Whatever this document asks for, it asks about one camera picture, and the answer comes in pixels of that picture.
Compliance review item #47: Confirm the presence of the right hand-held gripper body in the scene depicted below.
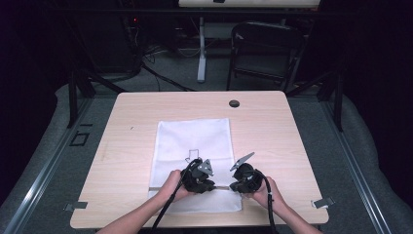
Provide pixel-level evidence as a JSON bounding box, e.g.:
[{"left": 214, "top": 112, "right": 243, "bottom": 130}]
[{"left": 229, "top": 151, "right": 265, "bottom": 195}]

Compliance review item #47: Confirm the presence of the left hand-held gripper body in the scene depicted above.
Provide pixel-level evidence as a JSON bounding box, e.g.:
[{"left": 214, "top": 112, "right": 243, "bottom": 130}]
[{"left": 180, "top": 157, "right": 217, "bottom": 195}]

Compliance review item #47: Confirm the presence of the white cloth bag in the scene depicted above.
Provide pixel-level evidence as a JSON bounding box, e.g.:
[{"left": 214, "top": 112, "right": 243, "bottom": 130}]
[{"left": 147, "top": 117, "right": 244, "bottom": 215}]

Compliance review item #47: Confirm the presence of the person's left hand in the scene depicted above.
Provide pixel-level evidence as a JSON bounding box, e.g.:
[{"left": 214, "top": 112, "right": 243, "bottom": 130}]
[{"left": 160, "top": 169, "right": 197, "bottom": 205}]

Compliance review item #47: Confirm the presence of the person's right hand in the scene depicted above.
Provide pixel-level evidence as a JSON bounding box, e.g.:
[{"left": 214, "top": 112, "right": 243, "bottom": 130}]
[{"left": 243, "top": 175, "right": 287, "bottom": 213}]

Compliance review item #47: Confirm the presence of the white desk leg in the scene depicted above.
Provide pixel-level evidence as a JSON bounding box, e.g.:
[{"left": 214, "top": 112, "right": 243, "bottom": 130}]
[{"left": 196, "top": 16, "right": 208, "bottom": 84}]

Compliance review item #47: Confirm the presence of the black folding chair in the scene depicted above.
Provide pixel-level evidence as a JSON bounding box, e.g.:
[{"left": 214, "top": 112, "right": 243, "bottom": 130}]
[{"left": 226, "top": 20, "right": 307, "bottom": 94}]

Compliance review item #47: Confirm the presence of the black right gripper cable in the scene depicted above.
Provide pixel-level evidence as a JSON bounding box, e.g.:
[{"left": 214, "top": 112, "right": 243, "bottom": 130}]
[{"left": 251, "top": 169, "right": 278, "bottom": 234}]

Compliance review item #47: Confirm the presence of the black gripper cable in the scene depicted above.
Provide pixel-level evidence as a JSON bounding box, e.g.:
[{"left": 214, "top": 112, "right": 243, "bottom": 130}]
[
  {"left": 150, "top": 158, "right": 203, "bottom": 234},
  {"left": 251, "top": 169, "right": 278, "bottom": 234}
]

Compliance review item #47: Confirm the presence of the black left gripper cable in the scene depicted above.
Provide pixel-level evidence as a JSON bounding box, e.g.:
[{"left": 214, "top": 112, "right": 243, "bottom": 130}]
[{"left": 150, "top": 158, "right": 203, "bottom": 234}]

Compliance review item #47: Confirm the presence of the grey metal table bracket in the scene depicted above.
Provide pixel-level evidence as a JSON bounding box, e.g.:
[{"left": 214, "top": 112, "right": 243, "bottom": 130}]
[
  {"left": 311, "top": 196, "right": 336, "bottom": 210},
  {"left": 63, "top": 201, "right": 89, "bottom": 213}
]

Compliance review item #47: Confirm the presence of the black floor cable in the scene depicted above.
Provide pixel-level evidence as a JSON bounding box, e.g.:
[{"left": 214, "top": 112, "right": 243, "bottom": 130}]
[{"left": 141, "top": 61, "right": 197, "bottom": 93}]

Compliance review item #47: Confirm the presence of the aluminium floor rail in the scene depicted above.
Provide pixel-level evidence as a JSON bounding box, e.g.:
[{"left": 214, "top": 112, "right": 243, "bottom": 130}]
[
  {"left": 2, "top": 97, "right": 95, "bottom": 234},
  {"left": 319, "top": 97, "right": 394, "bottom": 234}
]

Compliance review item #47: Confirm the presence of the black metal frame stand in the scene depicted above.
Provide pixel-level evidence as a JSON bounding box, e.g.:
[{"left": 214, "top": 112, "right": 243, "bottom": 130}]
[
  {"left": 65, "top": 68, "right": 129, "bottom": 130},
  {"left": 285, "top": 68, "right": 346, "bottom": 133}
]

